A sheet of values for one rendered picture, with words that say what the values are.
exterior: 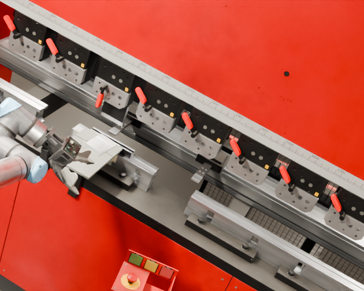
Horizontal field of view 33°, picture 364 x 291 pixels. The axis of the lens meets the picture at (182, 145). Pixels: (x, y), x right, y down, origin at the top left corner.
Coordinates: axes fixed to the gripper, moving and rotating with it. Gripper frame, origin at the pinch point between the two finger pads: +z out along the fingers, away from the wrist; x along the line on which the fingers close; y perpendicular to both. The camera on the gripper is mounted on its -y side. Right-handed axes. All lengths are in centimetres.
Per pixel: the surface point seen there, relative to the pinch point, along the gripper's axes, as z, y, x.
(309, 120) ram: 44, 53, 36
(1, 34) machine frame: -48, -72, 111
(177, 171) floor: 96, -114, 171
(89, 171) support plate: 7.1, -20.4, 24.3
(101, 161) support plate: 9.7, -20.6, 32.9
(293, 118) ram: 40, 48, 37
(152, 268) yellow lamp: 46, -20, 6
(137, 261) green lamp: 40.4, -23.2, 6.4
